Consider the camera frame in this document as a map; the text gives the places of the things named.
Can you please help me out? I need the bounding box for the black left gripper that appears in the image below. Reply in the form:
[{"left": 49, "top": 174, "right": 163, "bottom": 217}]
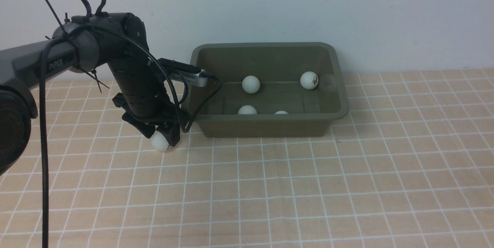
[{"left": 108, "top": 57, "right": 189, "bottom": 147}]

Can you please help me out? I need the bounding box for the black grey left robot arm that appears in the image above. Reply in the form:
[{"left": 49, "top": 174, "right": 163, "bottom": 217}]
[{"left": 1, "top": 13, "right": 188, "bottom": 174}]

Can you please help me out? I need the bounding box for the olive green plastic bin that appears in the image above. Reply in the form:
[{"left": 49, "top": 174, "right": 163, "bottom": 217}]
[{"left": 190, "top": 42, "right": 350, "bottom": 138}]

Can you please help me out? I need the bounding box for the black left camera cable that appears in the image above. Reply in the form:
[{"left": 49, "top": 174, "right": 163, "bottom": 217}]
[{"left": 89, "top": 24, "right": 223, "bottom": 133}]

